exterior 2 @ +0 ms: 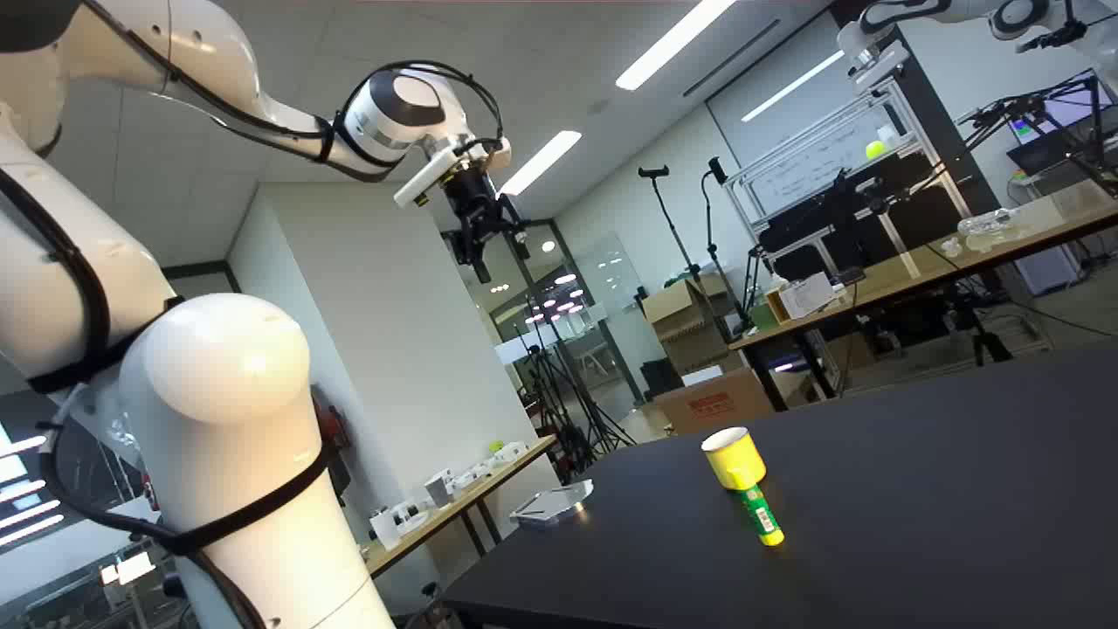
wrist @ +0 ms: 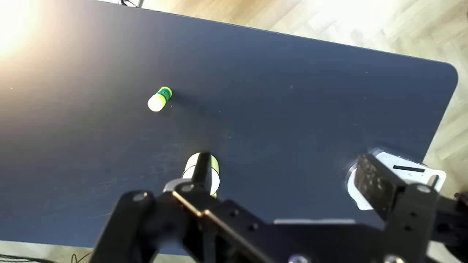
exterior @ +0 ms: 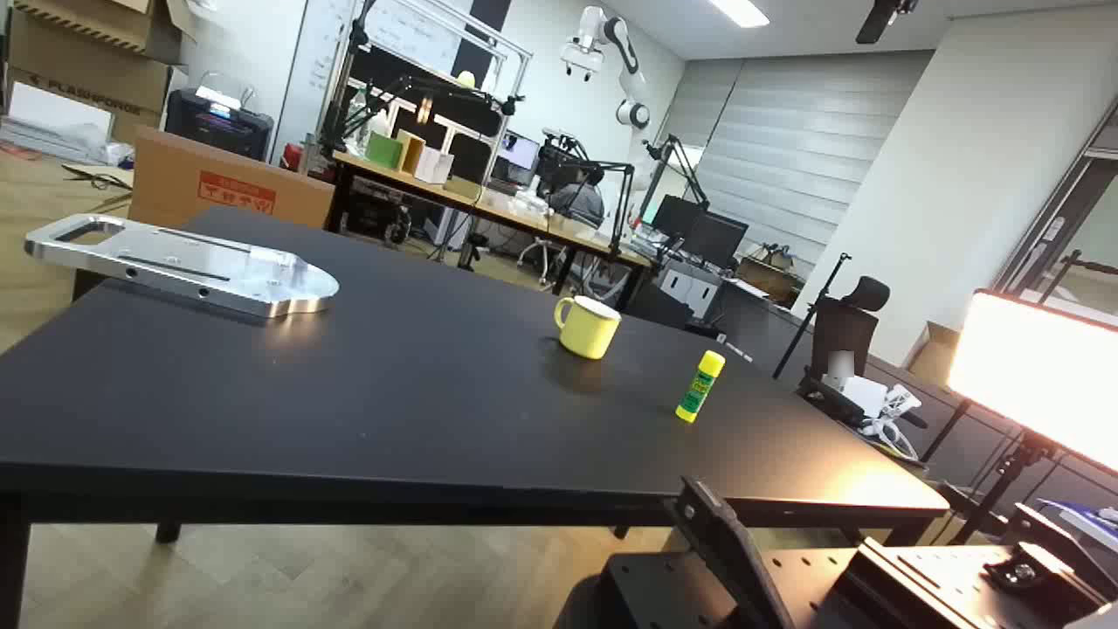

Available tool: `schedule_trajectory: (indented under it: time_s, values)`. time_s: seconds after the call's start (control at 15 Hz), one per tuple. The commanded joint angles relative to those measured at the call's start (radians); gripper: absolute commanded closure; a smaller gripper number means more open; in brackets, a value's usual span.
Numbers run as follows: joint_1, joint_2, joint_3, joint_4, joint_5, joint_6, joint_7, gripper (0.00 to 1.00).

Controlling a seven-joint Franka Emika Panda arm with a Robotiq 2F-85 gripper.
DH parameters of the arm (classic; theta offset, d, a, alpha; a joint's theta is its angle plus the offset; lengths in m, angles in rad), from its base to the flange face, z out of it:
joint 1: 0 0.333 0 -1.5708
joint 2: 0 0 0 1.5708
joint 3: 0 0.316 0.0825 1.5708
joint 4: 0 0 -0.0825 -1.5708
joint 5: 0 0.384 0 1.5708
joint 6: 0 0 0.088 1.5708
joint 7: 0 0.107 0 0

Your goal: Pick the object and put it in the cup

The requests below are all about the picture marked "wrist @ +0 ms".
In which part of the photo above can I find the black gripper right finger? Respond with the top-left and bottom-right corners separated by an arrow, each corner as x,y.
353,153 -> 404,227

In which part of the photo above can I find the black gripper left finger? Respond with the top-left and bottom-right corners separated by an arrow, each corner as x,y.
172,152 -> 219,218

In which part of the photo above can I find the green and white cylinder object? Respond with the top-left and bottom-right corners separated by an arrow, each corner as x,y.
146,86 -> 173,113

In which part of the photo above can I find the silver metal plate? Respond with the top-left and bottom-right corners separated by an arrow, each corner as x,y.
346,151 -> 445,210

